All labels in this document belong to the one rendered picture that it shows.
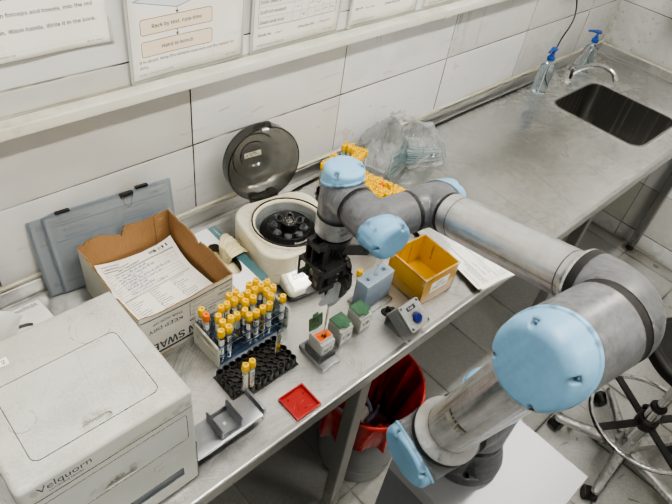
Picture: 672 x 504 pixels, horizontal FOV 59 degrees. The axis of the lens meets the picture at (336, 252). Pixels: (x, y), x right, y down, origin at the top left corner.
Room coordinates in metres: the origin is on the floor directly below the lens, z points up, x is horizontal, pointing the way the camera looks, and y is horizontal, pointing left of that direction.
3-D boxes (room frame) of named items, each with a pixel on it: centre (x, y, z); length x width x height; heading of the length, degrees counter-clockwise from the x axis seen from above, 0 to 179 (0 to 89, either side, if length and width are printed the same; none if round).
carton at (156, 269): (0.93, 0.41, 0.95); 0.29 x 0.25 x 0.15; 49
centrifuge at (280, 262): (1.17, 0.12, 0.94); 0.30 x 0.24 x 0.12; 40
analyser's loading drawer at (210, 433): (0.60, 0.18, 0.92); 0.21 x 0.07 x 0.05; 139
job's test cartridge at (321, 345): (0.86, 0.00, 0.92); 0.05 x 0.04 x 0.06; 48
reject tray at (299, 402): (0.72, 0.02, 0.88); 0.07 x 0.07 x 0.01; 49
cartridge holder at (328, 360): (0.86, 0.00, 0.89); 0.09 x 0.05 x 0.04; 48
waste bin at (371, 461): (1.12, -0.18, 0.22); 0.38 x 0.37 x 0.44; 139
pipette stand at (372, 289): (1.06, -0.11, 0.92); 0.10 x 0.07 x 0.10; 141
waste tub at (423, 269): (1.16, -0.23, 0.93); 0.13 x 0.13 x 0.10; 46
